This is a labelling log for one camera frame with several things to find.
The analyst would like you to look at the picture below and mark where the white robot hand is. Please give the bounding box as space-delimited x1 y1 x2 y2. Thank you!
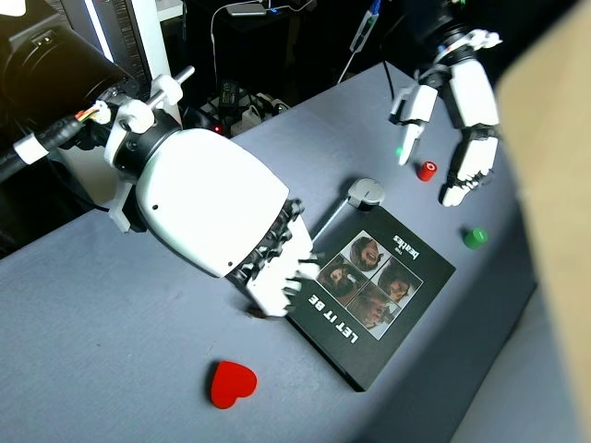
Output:
389 58 503 208
133 127 325 321

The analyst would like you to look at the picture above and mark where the white ruler strip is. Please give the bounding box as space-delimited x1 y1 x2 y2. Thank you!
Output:
309 177 387 244

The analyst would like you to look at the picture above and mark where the black Beatles album box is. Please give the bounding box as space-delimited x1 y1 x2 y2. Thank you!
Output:
283 205 457 393

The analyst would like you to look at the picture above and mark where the red cylinder block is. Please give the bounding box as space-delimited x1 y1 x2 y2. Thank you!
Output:
416 160 439 183

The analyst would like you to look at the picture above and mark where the white power strip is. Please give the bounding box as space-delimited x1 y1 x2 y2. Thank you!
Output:
239 91 292 135

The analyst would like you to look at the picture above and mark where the black power adapter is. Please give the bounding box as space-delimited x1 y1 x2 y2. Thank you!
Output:
220 80 240 111

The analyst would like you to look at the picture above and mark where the beige wooden board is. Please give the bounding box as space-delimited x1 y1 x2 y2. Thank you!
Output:
491 0 591 443

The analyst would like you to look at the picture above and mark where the green cylinder block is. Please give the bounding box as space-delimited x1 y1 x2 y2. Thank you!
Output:
463 226 489 250

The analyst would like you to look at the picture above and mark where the red heart block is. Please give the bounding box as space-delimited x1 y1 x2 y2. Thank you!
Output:
210 359 259 411

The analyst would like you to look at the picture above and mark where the flat grey device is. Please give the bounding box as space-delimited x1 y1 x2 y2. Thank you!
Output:
227 3 270 18

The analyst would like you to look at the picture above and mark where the white cable with blue plug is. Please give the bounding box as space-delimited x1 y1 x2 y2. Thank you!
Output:
336 0 385 85

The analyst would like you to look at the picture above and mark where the thin white cable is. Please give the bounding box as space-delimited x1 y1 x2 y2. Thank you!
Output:
210 6 232 110

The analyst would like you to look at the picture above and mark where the white post with black strips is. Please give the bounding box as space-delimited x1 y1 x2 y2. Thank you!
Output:
59 0 186 135

